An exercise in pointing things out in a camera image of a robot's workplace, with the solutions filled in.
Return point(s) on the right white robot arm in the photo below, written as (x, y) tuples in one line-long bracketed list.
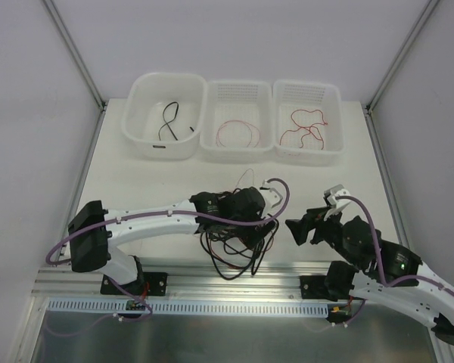
[(376, 270)]

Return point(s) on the white slotted cable duct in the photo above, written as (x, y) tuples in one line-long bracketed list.
[(185, 307)]

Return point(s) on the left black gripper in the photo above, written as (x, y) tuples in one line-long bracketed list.
[(260, 230)]

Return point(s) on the left aluminium frame post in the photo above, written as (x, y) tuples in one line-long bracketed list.
[(64, 33)]

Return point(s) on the white perforated basket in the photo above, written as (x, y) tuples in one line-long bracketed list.
[(309, 125), (238, 121)]

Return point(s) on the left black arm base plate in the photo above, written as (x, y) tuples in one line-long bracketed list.
[(152, 283)]

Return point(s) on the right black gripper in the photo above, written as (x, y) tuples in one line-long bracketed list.
[(316, 225)]

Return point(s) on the right aluminium frame post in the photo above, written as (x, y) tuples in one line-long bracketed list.
[(402, 53)]

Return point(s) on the aluminium frame post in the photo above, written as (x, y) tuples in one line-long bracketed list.
[(64, 33), (402, 53)]

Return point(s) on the middle white perforated basket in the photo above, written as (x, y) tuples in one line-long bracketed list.
[(238, 121)]

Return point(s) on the solid white plastic bin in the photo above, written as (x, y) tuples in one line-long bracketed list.
[(164, 114)]

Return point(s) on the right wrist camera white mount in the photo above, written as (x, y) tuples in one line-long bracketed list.
[(335, 200)]

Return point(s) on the right white perforated basket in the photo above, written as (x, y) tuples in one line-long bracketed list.
[(309, 125)]

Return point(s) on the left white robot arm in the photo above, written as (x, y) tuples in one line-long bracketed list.
[(97, 233)]

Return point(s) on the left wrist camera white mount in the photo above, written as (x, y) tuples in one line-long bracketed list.
[(271, 196)]

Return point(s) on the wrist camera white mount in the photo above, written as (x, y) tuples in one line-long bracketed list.
[(271, 196), (335, 200)]

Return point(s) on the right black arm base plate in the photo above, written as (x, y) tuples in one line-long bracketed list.
[(313, 287)]

